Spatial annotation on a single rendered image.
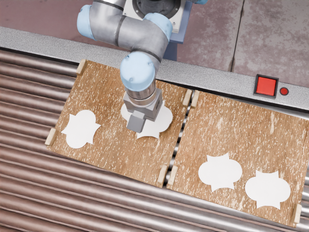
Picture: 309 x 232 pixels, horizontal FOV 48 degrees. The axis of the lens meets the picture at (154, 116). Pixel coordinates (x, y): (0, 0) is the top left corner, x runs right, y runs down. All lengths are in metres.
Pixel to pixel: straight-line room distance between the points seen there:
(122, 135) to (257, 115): 0.46
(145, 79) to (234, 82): 0.57
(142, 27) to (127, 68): 0.12
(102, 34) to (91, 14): 0.05
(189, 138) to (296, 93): 0.41
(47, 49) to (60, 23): 1.19
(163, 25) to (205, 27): 1.62
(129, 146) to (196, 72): 0.36
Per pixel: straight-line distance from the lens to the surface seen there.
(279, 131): 1.22
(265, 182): 1.17
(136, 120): 0.96
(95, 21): 0.85
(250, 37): 2.44
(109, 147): 1.18
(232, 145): 1.18
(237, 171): 1.16
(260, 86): 1.27
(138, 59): 0.77
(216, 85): 1.26
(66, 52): 1.37
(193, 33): 2.41
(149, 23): 0.84
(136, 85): 0.77
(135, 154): 1.16
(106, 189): 1.18
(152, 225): 1.15
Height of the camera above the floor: 2.07
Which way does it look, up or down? 72 degrees down
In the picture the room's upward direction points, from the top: 9 degrees counter-clockwise
